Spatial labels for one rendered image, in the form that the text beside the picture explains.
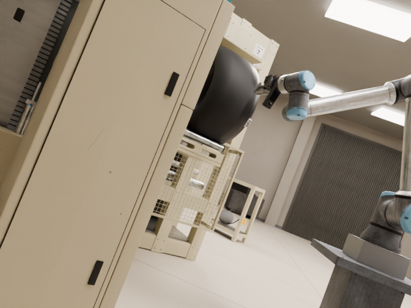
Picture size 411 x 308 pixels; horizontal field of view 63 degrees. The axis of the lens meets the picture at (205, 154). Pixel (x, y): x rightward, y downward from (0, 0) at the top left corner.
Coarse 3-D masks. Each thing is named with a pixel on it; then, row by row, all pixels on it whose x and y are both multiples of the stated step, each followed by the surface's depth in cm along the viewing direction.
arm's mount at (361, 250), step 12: (348, 240) 178; (360, 240) 163; (348, 252) 172; (360, 252) 159; (372, 252) 159; (384, 252) 158; (372, 264) 158; (384, 264) 158; (396, 264) 157; (408, 264) 157; (396, 276) 157
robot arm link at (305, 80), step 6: (300, 72) 154; (306, 72) 152; (288, 78) 159; (294, 78) 155; (300, 78) 152; (306, 78) 152; (312, 78) 154; (288, 84) 159; (294, 84) 155; (300, 84) 153; (306, 84) 152; (312, 84) 154; (288, 90) 161; (306, 90) 154
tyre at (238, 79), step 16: (224, 48) 200; (224, 64) 189; (240, 64) 194; (208, 80) 238; (224, 80) 185; (240, 80) 189; (256, 80) 198; (208, 96) 188; (224, 96) 185; (240, 96) 189; (256, 96) 196; (208, 112) 188; (224, 112) 189; (240, 112) 192; (192, 128) 197; (208, 128) 194; (224, 128) 195; (240, 128) 198
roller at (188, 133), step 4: (188, 132) 192; (192, 132) 194; (188, 136) 194; (192, 136) 194; (196, 136) 195; (200, 136) 197; (204, 136) 199; (196, 140) 197; (200, 140) 197; (204, 140) 198; (208, 140) 200; (212, 140) 202; (204, 144) 200; (208, 144) 200; (212, 144) 201; (216, 144) 202; (220, 144) 205; (216, 148) 204; (220, 148) 204
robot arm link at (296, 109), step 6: (294, 90) 154; (300, 90) 153; (294, 96) 154; (300, 96) 153; (306, 96) 154; (288, 102) 158; (294, 102) 154; (300, 102) 153; (306, 102) 154; (288, 108) 156; (294, 108) 153; (300, 108) 153; (306, 108) 154; (288, 114) 156; (294, 114) 153; (300, 114) 153; (306, 114) 155
